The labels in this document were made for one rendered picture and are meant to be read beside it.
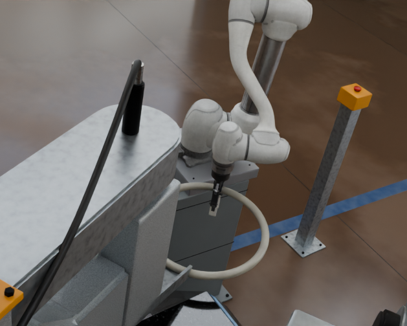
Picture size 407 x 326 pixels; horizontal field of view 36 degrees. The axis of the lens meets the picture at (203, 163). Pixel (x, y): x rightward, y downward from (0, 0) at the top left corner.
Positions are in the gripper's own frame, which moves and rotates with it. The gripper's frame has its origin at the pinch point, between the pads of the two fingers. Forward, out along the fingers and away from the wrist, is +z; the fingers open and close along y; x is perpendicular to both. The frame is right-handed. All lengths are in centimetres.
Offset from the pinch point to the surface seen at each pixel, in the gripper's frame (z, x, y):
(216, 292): 86, 7, -28
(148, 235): -68, -6, 90
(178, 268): -10.0, -4.2, 46.4
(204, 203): 15.9, -6.1, -17.0
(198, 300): -1, 6, 51
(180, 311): -2, 1, 58
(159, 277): -44, -4, 81
